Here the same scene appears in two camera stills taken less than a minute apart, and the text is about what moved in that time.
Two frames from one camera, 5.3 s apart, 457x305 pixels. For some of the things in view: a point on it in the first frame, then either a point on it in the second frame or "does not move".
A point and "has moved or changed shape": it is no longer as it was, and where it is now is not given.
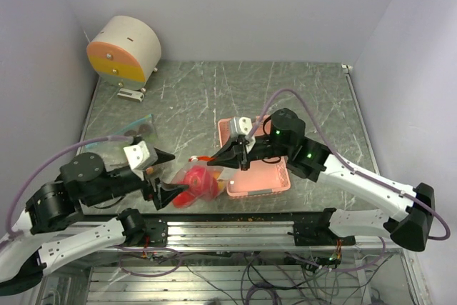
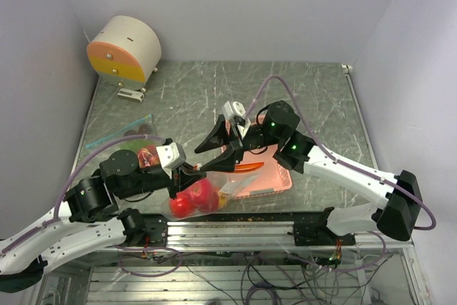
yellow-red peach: x=220 y=185 -> x=223 y=199
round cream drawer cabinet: x=125 y=52 does not move
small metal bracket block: x=131 y=94 does not move
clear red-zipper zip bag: x=206 y=182 has moved or changed shape
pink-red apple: x=201 y=181 has moved or changed shape
